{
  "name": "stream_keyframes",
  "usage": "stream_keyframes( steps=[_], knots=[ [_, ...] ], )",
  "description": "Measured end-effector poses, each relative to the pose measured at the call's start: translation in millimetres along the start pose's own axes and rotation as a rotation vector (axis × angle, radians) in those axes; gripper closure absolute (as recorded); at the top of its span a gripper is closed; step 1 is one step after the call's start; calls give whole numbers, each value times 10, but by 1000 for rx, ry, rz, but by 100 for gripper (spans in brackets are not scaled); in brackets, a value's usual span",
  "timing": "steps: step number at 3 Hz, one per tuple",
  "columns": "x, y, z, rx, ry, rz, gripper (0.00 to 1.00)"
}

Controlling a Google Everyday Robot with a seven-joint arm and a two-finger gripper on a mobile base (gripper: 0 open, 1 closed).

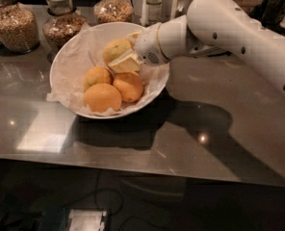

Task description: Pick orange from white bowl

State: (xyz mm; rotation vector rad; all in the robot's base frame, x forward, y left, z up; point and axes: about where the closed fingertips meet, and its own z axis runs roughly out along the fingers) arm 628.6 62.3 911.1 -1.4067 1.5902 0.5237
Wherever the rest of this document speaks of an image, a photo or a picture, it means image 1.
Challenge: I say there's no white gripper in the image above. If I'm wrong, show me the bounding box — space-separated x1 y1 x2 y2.
108 23 169 73

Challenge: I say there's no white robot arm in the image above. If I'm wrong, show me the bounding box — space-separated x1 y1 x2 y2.
133 0 285 97

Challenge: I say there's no right orange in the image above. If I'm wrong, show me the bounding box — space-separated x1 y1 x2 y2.
113 72 144 103

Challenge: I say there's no left orange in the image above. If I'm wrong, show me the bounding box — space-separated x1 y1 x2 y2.
83 66 113 90

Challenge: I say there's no white paper bowl liner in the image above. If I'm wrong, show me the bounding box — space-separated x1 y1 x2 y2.
45 23 170 117

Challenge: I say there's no white ceramic bowl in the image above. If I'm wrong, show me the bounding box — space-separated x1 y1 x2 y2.
48 21 170 119

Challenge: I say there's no front orange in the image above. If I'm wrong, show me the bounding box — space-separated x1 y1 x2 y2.
83 84 122 113

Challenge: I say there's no right glass cereal jar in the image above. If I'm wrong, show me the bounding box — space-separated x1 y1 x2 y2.
93 0 133 24

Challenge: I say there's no glass cereal jar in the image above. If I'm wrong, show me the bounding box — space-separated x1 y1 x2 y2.
42 0 89 52
93 0 133 24

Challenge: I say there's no clear glass bottle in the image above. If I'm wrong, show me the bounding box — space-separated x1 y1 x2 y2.
145 0 162 25

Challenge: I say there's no white upright stand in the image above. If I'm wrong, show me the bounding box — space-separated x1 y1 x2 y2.
129 0 211 27

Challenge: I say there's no middle glass cereal jar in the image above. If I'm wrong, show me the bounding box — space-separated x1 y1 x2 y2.
42 0 89 52

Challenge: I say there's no large glass grain jar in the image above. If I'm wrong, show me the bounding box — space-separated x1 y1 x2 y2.
0 0 39 54

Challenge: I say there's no silver box under table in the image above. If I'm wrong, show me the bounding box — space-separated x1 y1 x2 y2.
39 207 113 231

